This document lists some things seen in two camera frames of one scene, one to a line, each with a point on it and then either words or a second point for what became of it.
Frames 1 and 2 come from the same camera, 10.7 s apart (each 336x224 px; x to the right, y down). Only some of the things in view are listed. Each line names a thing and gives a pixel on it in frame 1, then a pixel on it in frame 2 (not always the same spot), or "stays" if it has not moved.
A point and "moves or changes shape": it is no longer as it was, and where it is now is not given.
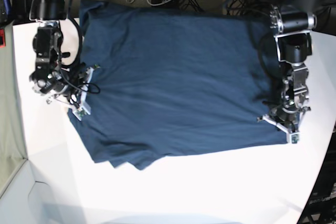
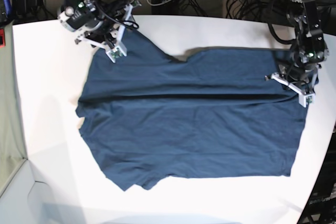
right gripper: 287,114 to 302,77
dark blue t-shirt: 175,80 moves or changes shape
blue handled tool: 7,3 stays
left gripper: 72,83 to 101,23
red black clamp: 2,38 stays
